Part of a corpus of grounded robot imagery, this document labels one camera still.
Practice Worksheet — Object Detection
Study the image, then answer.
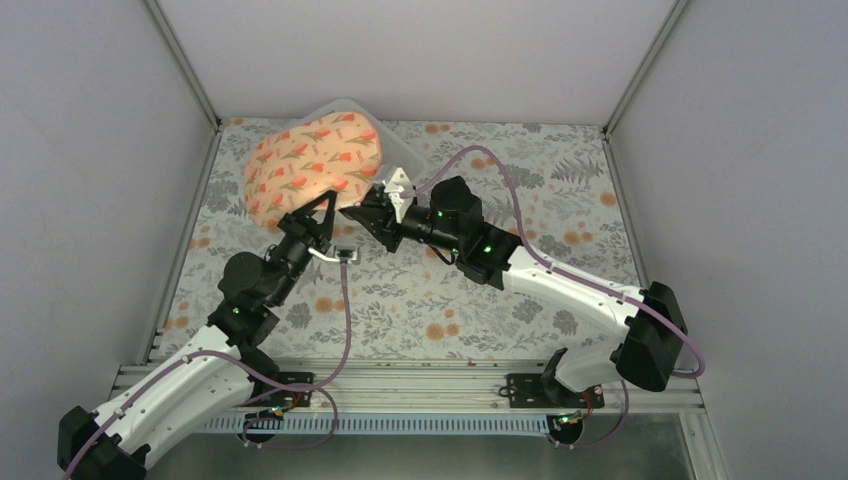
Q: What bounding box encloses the white slotted cable duct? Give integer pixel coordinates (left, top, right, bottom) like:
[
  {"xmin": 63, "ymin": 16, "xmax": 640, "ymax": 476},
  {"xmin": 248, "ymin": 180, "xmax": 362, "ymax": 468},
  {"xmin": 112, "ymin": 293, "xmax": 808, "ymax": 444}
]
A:
[{"xmin": 192, "ymin": 413, "xmax": 552, "ymax": 437}]

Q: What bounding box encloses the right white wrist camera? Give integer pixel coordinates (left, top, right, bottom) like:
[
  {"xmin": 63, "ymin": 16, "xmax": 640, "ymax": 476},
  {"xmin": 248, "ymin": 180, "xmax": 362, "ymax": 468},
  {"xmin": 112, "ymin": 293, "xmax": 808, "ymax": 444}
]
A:
[{"xmin": 375, "ymin": 165, "xmax": 415, "ymax": 224}]

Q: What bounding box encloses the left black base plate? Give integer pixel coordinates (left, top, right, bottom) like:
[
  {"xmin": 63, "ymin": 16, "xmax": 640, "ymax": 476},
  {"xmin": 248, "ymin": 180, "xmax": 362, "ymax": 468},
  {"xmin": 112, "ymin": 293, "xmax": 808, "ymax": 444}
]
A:
[{"xmin": 251, "ymin": 371, "xmax": 315, "ymax": 410}]

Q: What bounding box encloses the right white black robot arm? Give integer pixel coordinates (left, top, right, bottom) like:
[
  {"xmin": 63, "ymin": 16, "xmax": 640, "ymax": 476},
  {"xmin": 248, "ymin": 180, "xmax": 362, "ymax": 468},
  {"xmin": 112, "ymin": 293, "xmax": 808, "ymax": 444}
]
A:
[{"xmin": 342, "ymin": 177, "xmax": 686, "ymax": 407}]

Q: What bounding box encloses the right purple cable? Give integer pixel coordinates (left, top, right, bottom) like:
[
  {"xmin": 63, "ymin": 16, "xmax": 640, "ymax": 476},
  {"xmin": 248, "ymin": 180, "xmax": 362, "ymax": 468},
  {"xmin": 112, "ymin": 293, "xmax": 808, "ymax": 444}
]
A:
[{"xmin": 400, "ymin": 145, "xmax": 706, "ymax": 452}]

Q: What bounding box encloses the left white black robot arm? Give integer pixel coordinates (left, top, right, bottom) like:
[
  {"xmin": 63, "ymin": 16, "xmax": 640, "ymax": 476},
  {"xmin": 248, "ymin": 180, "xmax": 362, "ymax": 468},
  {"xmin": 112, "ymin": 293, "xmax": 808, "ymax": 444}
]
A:
[{"xmin": 57, "ymin": 190, "xmax": 337, "ymax": 479}]

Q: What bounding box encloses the aluminium rail frame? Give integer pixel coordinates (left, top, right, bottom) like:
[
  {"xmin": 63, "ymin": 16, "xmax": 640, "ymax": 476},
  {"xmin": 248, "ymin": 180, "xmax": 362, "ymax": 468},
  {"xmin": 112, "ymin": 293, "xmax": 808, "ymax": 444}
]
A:
[{"xmin": 107, "ymin": 332, "xmax": 706, "ymax": 414}]

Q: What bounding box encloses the white plastic basket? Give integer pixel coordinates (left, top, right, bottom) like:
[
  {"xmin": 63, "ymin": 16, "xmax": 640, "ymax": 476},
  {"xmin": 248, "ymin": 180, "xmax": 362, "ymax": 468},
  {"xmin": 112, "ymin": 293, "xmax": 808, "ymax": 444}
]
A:
[{"xmin": 286, "ymin": 98, "xmax": 427, "ymax": 184}]

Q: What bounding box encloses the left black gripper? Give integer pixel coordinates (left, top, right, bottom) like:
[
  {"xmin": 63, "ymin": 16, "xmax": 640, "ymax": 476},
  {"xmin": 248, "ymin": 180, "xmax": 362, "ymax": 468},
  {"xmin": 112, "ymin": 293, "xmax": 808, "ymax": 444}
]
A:
[{"xmin": 266, "ymin": 191, "xmax": 337, "ymax": 307}]

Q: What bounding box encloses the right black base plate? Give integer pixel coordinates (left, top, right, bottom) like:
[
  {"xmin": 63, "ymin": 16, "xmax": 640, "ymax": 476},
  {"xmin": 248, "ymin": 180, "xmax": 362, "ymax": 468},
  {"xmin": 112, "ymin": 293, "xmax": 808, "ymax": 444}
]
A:
[{"xmin": 498, "ymin": 373, "xmax": 605, "ymax": 409}]

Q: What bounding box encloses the floral patterned table mat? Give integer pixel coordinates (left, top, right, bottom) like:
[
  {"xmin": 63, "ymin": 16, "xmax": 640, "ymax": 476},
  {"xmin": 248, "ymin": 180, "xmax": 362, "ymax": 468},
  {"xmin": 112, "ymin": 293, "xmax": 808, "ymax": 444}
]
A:
[{"xmin": 158, "ymin": 118, "xmax": 638, "ymax": 360}]

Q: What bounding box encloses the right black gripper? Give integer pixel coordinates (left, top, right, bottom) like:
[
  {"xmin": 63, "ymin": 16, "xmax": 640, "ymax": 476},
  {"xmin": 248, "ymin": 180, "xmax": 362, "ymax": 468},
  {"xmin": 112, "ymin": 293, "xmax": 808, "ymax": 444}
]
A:
[{"xmin": 347, "ymin": 191, "xmax": 462, "ymax": 255}]

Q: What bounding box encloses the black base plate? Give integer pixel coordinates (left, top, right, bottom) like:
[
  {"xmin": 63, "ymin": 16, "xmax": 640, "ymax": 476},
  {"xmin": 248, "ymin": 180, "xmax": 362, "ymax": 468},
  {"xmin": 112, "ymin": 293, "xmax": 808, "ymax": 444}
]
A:
[
  {"xmin": 498, "ymin": 373, "xmax": 605, "ymax": 409},
  {"xmin": 251, "ymin": 371, "xmax": 315, "ymax": 410}
]

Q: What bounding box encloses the peach floral mesh laundry bag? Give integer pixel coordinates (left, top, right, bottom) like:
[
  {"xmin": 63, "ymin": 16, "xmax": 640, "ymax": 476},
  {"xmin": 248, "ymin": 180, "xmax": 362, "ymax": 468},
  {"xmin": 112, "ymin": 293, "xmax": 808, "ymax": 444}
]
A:
[{"xmin": 243, "ymin": 111, "xmax": 384, "ymax": 229}]

